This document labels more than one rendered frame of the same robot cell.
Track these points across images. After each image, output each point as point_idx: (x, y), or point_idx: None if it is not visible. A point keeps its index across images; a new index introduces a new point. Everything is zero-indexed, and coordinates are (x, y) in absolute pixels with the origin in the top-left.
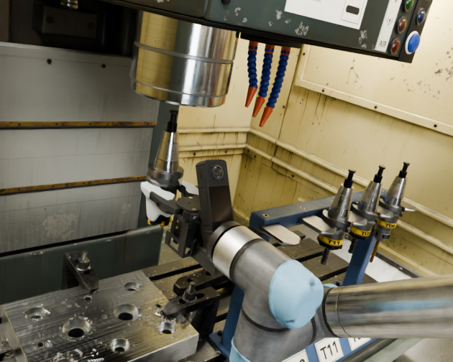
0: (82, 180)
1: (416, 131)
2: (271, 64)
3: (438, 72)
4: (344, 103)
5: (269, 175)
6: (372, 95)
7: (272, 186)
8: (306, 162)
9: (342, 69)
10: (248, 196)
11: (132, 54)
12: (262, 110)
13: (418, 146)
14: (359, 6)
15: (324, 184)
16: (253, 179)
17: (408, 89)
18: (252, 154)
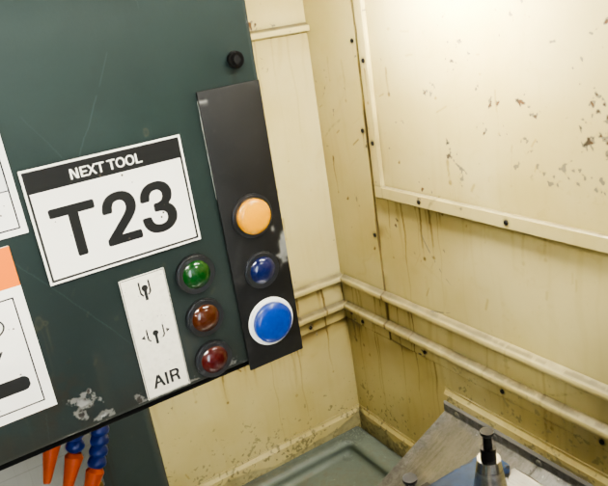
0: None
1: (589, 258)
2: (336, 166)
3: (588, 143)
4: (458, 218)
5: (392, 352)
6: (495, 201)
7: (402, 370)
8: (436, 328)
9: (435, 160)
10: (374, 388)
11: None
12: (347, 244)
13: (601, 286)
14: (19, 373)
15: (473, 365)
16: (373, 359)
17: (548, 182)
18: (357, 318)
